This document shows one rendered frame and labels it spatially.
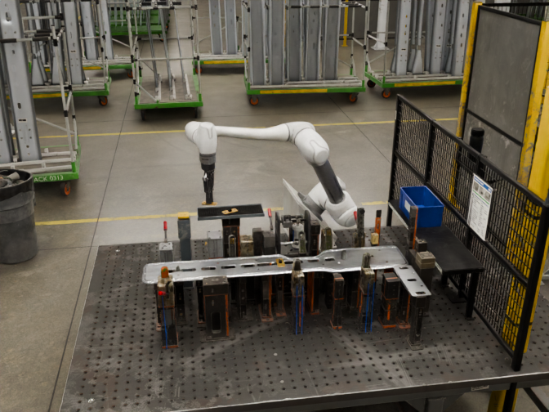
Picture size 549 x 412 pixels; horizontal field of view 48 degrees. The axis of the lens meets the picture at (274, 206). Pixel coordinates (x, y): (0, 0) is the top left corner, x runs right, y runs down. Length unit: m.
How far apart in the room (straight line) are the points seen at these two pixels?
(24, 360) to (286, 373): 2.08
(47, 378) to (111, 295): 0.88
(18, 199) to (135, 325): 2.33
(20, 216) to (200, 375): 2.91
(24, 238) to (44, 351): 1.37
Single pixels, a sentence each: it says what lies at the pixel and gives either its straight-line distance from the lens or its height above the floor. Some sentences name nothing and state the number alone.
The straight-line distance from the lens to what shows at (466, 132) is 6.10.
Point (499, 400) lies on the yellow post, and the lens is 3.48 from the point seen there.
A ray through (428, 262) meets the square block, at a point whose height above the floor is 1.03.
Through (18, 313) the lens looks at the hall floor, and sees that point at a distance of 5.00.
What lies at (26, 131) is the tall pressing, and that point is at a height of 0.64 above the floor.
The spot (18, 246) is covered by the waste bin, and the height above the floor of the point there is 0.16.
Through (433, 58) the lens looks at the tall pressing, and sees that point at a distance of 11.13.
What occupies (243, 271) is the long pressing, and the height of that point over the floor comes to 1.00.
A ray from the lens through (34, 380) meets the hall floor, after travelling 4.31.
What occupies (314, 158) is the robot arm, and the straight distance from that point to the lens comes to 3.33.
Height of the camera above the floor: 2.60
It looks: 24 degrees down
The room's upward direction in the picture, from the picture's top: straight up
